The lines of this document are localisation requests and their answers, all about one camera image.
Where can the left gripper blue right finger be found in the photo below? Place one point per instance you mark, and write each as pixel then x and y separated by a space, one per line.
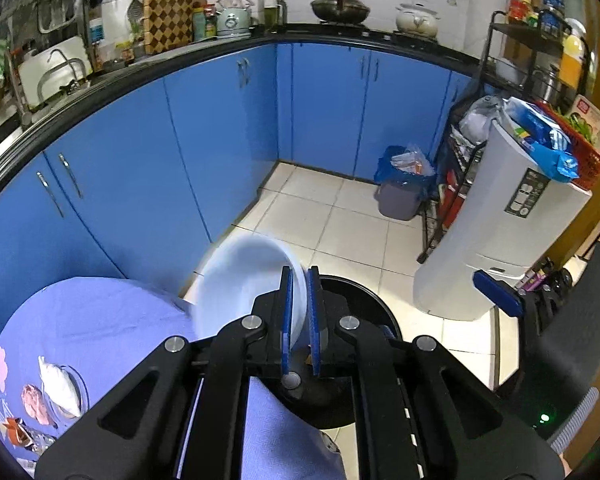
pixel 314 312

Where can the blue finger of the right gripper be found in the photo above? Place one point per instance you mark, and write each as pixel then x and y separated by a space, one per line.
pixel 500 293

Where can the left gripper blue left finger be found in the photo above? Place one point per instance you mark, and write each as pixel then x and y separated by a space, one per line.
pixel 285 299

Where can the pink wrapper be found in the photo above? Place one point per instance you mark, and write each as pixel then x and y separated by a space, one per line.
pixel 34 405

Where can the orange white small carton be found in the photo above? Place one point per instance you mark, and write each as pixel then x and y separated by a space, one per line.
pixel 17 433

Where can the black round trash bin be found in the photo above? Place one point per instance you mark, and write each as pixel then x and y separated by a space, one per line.
pixel 327 401

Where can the blue kitchen cabinets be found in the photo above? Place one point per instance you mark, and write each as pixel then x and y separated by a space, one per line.
pixel 140 176

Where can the white air purifier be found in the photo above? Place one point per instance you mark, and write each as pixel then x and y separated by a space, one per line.
pixel 511 216

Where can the grey bin with blue bag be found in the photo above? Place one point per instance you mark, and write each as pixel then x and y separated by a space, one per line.
pixel 405 178

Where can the blue snack bag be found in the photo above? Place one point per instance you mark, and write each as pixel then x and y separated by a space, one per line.
pixel 542 138

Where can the mint green kettle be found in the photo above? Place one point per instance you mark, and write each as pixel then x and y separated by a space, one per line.
pixel 233 17

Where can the black wok with lid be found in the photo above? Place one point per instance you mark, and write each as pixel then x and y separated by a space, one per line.
pixel 349 12

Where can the chrome sink faucet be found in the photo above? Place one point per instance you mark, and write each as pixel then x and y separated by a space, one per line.
pixel 60 77

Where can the white ceramic pot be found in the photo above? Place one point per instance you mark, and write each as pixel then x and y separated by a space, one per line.
pixel 416 19

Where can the white paper towel roll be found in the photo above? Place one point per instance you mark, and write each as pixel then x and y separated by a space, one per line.
pixel 479 14

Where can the checkered wooden cutting board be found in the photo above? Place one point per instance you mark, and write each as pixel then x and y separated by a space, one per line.
pixel 167 24

